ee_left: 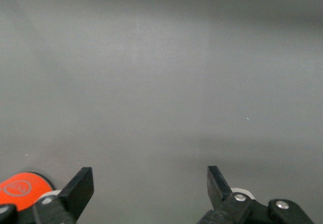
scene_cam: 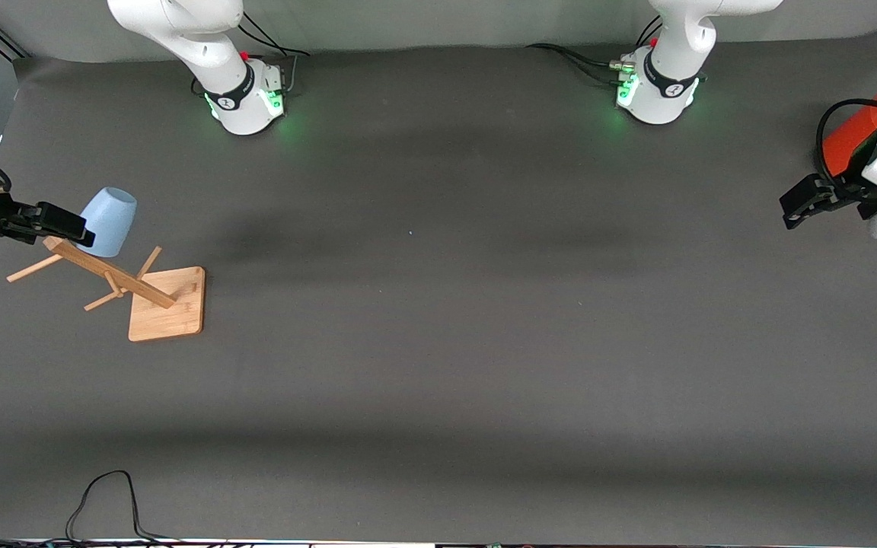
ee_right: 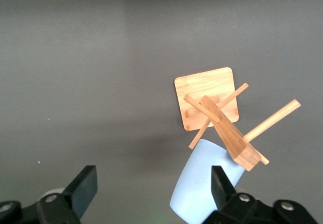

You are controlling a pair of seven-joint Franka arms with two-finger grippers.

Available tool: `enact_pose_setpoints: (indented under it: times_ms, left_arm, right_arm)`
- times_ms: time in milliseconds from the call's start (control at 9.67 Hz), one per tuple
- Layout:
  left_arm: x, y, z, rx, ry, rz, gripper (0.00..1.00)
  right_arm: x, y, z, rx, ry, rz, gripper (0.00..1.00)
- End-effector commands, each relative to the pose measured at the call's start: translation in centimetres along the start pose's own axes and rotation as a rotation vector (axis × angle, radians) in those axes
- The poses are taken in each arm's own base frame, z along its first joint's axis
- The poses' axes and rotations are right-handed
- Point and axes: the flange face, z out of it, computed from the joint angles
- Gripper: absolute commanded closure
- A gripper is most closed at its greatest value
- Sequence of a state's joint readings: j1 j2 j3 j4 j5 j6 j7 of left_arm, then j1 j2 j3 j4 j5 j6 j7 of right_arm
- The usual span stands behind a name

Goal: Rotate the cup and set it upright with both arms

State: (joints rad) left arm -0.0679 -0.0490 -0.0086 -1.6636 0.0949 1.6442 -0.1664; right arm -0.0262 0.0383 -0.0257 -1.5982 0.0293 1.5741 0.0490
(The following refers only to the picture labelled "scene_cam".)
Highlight light blue plastic cup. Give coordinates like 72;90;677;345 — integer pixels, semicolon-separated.
77;186;137;258

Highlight wooden cup rack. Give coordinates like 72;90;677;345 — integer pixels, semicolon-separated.
6;236;206;343

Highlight orange drink can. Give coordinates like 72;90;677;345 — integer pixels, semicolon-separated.
823;76;877;183

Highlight dark grey table cloth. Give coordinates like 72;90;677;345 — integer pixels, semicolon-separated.
0;30;877;545

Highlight black frame strut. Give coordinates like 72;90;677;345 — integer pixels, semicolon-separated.
0;21;32;62

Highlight black left arm base cables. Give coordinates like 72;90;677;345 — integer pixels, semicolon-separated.
526;14;664;86

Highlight black arm base cables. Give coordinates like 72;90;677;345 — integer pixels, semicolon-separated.
526;14;664;86
191;11;310;98

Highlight thin black looped floor cable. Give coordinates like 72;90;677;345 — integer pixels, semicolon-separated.
65;470;180;545

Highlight black right arm base cables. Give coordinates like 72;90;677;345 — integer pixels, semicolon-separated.
191;11;310;98

